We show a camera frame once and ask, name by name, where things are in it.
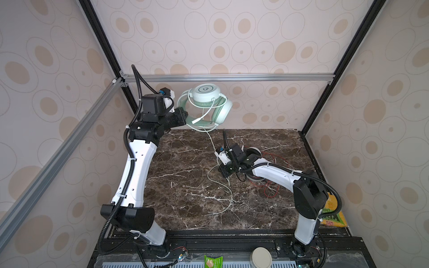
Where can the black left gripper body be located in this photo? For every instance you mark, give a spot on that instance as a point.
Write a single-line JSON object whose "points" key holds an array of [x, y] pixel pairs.
{"points": [[174, 119]]}

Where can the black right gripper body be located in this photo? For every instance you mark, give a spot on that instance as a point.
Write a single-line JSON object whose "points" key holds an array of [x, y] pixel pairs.
{"points": [[230, 167]]}

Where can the mint green headphones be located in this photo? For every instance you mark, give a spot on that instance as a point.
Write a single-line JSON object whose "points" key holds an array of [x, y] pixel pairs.
{"points": [[214, 104]]}

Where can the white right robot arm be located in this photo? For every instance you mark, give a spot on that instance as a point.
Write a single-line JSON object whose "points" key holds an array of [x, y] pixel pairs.
{"points": [[314, 199]]}

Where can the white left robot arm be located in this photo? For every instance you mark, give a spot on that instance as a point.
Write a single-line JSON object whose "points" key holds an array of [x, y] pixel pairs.
{"points": [[126, 210]]}

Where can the white round cap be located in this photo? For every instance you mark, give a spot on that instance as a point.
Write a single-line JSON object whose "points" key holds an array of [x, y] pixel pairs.
{"points": [[260, 258]]}

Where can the green snack packet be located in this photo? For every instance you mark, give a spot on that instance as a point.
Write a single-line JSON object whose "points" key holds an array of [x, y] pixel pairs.
{"points": [[213, 262]]}

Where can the white black red-cable headphones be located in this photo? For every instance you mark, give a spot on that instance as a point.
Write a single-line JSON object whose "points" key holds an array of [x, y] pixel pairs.
{"points": [[263, 169]]}

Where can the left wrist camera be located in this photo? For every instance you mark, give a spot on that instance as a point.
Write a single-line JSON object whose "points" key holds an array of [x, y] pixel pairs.
{"points": [[158, 104]]}

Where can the silver aluminium rail back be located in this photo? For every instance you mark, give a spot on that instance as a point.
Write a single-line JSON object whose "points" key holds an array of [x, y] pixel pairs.
{"points": [[239, 77]]}

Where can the silver aluminium rail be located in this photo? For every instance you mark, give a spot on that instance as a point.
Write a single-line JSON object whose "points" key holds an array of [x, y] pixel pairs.
{"points": [[29, 198], [239, 77]]}

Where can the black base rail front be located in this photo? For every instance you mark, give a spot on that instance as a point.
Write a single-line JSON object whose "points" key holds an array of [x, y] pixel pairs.
{"points": [[331, 248]]}

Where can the black corner frame post left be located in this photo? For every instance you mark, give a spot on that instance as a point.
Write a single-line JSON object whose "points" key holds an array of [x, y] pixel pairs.
{"points": [[104, 43]]}

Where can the black corner frame post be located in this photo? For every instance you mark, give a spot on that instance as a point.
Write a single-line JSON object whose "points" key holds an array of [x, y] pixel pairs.
{"points": [[104, 43], [350, 52]]}

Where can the silver aluminium rail left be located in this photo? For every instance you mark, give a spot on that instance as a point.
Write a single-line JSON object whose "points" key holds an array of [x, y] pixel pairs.
{"points": [[29, 198]]}

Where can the black corner frame post right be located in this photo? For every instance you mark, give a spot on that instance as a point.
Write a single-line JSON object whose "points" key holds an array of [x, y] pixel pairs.
{"points": [[350, 52]]}

